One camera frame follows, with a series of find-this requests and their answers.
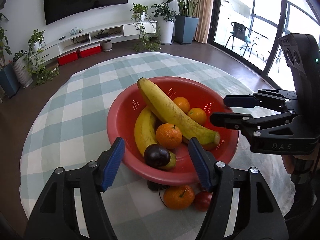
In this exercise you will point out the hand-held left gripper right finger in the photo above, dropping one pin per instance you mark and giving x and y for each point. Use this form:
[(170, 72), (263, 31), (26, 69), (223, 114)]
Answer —
[(200, 165)]

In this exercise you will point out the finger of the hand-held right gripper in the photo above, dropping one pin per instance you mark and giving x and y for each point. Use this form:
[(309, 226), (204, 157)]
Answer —
[(240, 101), (225, 119)]

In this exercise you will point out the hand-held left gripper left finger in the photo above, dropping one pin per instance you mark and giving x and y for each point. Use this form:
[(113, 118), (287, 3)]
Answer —
[(112, 165)]

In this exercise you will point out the smooth orange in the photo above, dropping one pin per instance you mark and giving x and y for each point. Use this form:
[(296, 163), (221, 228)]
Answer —
[(197, 116), (182, 104)]

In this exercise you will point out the red tomato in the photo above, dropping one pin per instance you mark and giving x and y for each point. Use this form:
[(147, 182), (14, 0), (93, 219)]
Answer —
[(203, 201)]

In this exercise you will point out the mandarin with stem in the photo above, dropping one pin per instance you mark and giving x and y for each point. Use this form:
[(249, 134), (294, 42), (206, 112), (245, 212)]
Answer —
[(168, 136), (178, 197)]

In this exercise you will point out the dark purple plum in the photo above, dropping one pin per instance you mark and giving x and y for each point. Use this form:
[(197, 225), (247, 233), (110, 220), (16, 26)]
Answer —
[(157, 156)]

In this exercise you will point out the small yellow banana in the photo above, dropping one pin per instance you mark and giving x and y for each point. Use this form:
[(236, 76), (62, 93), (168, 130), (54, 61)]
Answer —
[(143, 132)]

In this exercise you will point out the red plastic colander bowl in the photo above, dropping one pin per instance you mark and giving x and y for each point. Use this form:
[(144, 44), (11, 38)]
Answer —
[(125, 120)]

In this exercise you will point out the large yellow banana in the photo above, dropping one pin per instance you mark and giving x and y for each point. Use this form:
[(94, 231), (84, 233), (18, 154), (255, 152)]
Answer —
[(172, 112)]

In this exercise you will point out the person's right forearm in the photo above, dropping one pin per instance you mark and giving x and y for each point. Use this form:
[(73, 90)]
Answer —
[(303, 200)]

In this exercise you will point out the person's right hand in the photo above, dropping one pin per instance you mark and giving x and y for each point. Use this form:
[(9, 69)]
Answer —
[(288, 165)]

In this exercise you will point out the green checkered tablecloth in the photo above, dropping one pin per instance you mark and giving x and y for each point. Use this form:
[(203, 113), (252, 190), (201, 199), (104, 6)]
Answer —
[(75, 130)]

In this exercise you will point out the black balcony chair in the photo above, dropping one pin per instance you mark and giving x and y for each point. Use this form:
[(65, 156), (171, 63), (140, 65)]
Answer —
[(237, 33)]

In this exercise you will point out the large-leaf plant blue pot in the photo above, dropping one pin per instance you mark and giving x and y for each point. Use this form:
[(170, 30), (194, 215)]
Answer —
[(186, 30)]

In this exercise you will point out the beige curtain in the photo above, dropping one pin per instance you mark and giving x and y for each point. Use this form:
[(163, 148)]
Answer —
[(205, 17)]

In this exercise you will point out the sliding glass door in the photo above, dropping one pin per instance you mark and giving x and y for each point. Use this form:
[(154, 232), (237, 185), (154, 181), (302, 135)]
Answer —
[(265, 5)]

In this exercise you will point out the bushy plant in white pot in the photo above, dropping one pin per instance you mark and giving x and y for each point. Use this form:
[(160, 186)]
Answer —
[(166, 32)]

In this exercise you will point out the small grey pot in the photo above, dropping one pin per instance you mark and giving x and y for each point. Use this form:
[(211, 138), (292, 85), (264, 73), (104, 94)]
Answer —
[(106, 45)]

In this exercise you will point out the white television cabinet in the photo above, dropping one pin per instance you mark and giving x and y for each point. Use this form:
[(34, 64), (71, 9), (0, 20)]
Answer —
[(135, 30)]

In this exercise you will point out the plant in white ribbed pot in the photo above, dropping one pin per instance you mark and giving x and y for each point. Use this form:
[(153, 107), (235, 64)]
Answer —
[(23, 72)]

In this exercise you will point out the black set-top box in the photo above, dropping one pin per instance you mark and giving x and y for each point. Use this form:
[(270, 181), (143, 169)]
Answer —
[(102, 36)]

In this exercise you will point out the tall tree plant blue pot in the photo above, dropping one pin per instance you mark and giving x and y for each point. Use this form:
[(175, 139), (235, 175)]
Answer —
[(8, 82)]

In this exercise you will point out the trailing pothos plant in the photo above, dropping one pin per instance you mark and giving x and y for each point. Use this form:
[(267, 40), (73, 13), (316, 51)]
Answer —
[(138, 11), (36, 40)]

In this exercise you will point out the black wall television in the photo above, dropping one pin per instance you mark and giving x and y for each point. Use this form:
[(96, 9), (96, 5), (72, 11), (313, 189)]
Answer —
[(85, 0)]

